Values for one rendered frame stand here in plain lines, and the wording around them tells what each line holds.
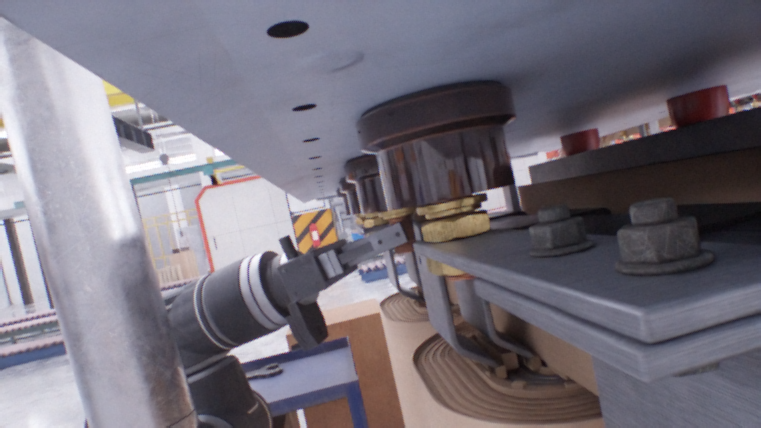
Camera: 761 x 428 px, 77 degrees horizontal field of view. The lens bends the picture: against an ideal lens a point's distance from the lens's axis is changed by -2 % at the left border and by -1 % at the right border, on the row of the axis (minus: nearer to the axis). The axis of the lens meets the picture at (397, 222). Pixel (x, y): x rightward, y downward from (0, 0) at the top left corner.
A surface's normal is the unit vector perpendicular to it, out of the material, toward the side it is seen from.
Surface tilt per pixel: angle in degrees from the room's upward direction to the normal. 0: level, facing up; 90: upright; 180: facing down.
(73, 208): 85
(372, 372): 90
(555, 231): 90
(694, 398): 90
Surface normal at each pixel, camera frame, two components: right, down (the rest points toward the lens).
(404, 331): -0.76, 0.19
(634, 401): -0.97, 0.22
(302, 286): -0.20, 0.08
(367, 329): 0.14, 0.01
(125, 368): 0.41, -0.14
